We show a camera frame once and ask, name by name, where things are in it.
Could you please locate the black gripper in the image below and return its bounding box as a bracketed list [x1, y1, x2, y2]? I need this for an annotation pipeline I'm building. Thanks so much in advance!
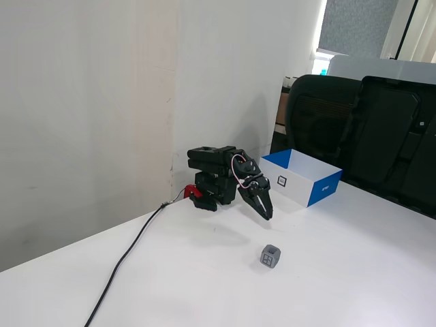
[234, 148, 275, 223]

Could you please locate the gray block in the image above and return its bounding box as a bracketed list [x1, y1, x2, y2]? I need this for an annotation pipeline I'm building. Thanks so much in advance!
[260, 243, 282, 270]

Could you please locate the blue and white cardboard box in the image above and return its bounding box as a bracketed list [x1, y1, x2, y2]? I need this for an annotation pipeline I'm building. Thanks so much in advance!
[260, 148, 343, 208]

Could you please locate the brown cardboard box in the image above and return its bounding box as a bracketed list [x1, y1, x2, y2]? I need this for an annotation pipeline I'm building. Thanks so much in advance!
[275, 91, 291, 126]

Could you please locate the dark desk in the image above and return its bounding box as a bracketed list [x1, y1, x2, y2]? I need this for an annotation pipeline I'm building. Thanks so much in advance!
[269, 123, 290, 157]

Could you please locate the red table clamp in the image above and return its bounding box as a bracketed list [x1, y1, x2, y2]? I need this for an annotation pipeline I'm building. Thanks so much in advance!
[183, 183, 204, 199]

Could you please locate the black office chair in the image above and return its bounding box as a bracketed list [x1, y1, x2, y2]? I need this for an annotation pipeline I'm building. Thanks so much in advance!
[285, 74, 362, 164]

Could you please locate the white appliance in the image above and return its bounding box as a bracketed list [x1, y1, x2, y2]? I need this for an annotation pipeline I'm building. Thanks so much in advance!
[328, 54, 436, 86]

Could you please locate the gray window blind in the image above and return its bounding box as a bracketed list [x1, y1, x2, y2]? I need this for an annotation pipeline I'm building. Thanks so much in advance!
[318, 0, 399, 57]

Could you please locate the white and red servo wire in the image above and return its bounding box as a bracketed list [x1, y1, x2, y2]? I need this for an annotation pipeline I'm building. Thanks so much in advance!
[230, 153, 253, 189]

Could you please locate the black power cable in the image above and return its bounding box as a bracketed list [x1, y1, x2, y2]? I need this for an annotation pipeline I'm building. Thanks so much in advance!
[83, 191, 187, 327]

